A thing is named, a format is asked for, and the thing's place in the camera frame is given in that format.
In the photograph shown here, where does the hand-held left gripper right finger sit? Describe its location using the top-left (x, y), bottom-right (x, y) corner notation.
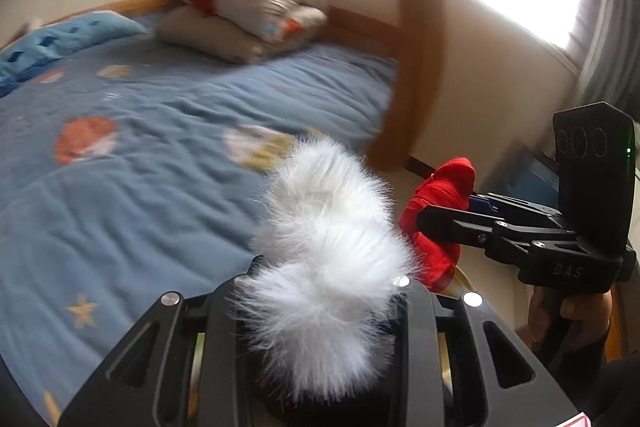
top-left (385, 274), bottom-right (583, 427)

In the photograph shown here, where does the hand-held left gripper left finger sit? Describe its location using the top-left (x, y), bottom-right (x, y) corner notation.
top-left (57, 274), bottom-right (263, 427)

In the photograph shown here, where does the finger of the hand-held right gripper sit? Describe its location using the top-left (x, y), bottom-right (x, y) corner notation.
top-left (416, 204), bottom-right (576, 269)
top-left (468, 193), bottom-right (565, 230)

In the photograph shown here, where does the red cloth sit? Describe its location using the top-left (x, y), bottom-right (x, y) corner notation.
top-left (399, 157), bottom-right (477, 294)

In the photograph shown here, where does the white fluffy fur piece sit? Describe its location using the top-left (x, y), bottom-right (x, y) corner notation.
top-left (227, 134), bottom-right (420, 404)

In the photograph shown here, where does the person's right forearm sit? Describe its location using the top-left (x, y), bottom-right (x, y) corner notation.
top-left (547, 324), bottom-right (640, 427)

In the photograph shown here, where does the person's right hand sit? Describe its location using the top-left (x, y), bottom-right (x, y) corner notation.
top-left (528, 286), bottom-right (614, 359)

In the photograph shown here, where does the blue box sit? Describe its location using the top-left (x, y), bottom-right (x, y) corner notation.
top-left (492, 144), bottom-right (558, 204)

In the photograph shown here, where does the blue printed bed sheet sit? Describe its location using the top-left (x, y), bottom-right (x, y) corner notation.
top-left (0, 14), bottom-right (402, 427)

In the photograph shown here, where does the grey curtain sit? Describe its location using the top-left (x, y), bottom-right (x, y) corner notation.
top-left (570, 0), bottom-right (640, 124)

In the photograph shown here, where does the folded beige printed quilt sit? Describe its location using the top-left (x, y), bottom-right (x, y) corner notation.
top-left (156, 0), bottom-right (331, 66)

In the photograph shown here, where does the blue patterned pillow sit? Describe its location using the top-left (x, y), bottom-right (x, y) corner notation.
top-left (0, 11), bottom-right (151, 98)

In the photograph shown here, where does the wooden bunk bed frame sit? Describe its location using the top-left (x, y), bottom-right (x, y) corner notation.
top-left (0, 0), bottom-right (452, 174)

